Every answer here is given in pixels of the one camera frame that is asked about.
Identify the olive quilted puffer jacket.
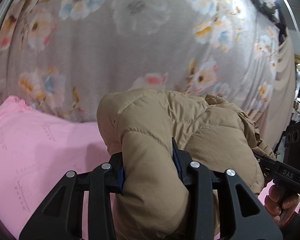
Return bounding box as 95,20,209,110
97,89,274,239

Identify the person's right hand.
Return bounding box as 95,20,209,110
264,184,300,228

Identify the dark bedside furniture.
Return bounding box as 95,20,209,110
274,54,300,171

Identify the pink quilt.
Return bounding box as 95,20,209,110
0,94,300,240

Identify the grey floral bed sheet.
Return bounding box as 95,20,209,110
0,0,295,146

